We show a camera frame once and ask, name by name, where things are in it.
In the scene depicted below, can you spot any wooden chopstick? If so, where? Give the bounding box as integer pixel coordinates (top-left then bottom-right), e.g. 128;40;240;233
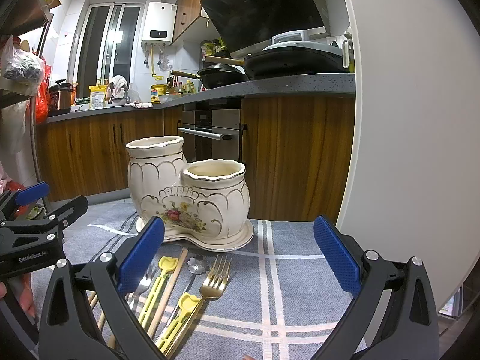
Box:
97;311;106;332
89;292;98;308
107;335;116;349
147;248;188;338

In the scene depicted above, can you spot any silver metal fork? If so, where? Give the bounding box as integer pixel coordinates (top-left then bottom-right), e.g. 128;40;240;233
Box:
127;266;155;311

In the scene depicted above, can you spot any silver flower-head spoon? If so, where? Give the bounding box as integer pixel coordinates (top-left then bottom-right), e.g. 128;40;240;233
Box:
160;254;208;338

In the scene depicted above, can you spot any gold metal fork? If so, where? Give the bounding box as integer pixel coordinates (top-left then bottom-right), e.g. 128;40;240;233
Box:
163;255;231;359

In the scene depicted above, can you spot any grey kitchen countertop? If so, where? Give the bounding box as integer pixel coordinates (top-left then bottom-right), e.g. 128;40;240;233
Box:
46;72;356;124

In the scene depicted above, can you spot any red plastic bag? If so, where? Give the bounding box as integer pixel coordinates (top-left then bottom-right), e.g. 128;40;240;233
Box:
35;58;51;124

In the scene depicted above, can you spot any white refrigerator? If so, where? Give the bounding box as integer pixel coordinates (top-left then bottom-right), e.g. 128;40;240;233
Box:
337;0;479;306

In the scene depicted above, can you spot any yellow snack bag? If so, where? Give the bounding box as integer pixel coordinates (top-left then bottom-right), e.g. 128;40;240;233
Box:
89;85;107;110

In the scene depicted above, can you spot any cream floral ceramic utensil holder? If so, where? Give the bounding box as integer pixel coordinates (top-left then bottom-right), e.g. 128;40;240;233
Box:
125;136;254;252

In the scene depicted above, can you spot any yellow cooking oil bottle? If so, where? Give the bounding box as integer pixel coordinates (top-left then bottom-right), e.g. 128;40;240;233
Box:
151;84;166;103

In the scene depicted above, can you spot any stainless built-in oven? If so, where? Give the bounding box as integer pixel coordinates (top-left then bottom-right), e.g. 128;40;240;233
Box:
177;98;242;163

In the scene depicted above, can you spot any white water heater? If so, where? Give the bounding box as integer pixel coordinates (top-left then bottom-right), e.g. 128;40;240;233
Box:
142;2;177;46

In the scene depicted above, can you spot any black grill pan with lid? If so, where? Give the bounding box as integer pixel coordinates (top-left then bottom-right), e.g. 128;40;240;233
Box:
203;30;353;80

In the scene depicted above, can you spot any black range hood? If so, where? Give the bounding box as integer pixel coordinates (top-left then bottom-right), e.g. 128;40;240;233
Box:
201;0;329;53

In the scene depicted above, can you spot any black wok with handle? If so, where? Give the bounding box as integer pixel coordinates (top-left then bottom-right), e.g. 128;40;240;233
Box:
171;63;249;89

